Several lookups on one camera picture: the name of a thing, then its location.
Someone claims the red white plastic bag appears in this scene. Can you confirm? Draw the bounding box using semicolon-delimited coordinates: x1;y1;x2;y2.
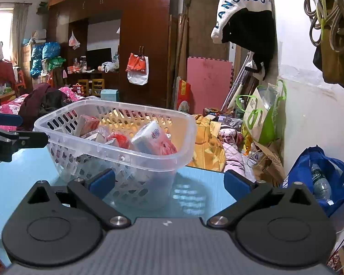
126;53;149;86

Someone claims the dark purple clothing pile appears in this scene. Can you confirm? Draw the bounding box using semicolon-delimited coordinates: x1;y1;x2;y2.
17;83;72;131

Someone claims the pink foam mat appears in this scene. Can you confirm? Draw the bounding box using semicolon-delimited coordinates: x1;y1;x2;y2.
187;57;232;114

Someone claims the clear plastic water bottle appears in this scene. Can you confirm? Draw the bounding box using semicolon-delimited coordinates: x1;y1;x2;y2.
311;163;332;203

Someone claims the orange yellow blanket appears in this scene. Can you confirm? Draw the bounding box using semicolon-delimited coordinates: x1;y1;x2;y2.
188;114;226;172

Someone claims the dark red wooden wardrobe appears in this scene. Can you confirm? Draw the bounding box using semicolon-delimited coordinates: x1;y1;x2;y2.
47;0;178;107

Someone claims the red white tissue pack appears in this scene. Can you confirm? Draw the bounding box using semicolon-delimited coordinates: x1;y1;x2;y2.
131;121;178;156

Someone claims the pink wrapped small packet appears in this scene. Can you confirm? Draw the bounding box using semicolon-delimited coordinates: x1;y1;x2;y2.
74;114;100;137

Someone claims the white black hanging garment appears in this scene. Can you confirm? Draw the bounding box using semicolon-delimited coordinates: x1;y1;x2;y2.
211;0;276;77

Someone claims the red ball in plastic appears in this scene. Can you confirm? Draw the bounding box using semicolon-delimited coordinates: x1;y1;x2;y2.
106;132;131;149

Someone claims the window curtain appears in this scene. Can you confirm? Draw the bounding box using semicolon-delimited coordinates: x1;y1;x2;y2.
11;3;30;66

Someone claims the blue fabric shopping bag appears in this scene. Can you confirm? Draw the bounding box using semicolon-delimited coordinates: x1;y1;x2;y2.
281;146;344;217

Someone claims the white plastic laundry basket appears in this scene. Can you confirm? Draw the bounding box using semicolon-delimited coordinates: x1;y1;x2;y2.
34;99;196;210

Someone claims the green white shopping bag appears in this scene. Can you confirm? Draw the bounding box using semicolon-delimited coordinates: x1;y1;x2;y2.
236;80;287;146

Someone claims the brown wooden door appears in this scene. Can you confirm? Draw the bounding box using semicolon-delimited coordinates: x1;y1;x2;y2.
183;0;229;60

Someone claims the pink floral bedding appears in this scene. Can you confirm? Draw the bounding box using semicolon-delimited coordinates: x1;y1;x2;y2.
0;87;84;115

